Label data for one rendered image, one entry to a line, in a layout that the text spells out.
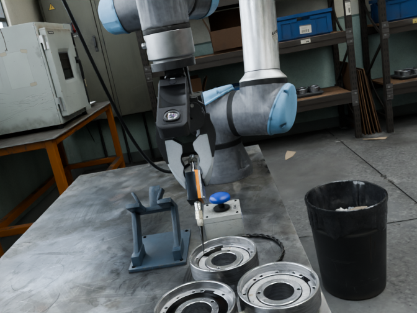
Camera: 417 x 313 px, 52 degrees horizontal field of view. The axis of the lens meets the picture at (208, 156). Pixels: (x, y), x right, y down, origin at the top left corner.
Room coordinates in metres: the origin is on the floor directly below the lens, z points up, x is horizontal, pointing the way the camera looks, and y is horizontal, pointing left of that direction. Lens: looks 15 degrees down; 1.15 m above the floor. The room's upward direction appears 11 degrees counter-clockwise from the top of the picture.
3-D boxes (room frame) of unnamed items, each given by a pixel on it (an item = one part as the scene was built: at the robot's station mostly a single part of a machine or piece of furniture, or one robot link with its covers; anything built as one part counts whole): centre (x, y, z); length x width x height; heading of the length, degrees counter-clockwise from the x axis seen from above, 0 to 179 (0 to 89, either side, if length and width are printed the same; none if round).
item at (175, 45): (0.70, 0.03, 1.15); 0.08 x 0.08 x 0.05
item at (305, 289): (0.48, -0.06, 0.82); 0.08 x 0.08 x 0.02
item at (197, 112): (0.70, 0.03, 1.07); 0.09 x 0.08 x 0.12; 176
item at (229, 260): (0.59, 0.01, 0.82); 0.10 x 0.10 x 0.04
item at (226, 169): (1.09, -0.04, 0.85); 0.15 x 0.15 x 0.10
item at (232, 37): (4.18, -0.41, 1.19); 0.52 x 0.42 x 0.38; 87
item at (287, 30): (4.16, -1.08, 1.11); 0.52 x 0.38 x 0.22; 87
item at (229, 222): (0.75, -0.01, 0.82); 0.08 x 0.07 x 0.05; 177
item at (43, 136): (3.15, 1.10, 0.39); 1.50 x 0.62 x 0.78; 177
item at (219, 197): (0.75, -0.01, 0.85); 0.04 x 0.04 x 0.05
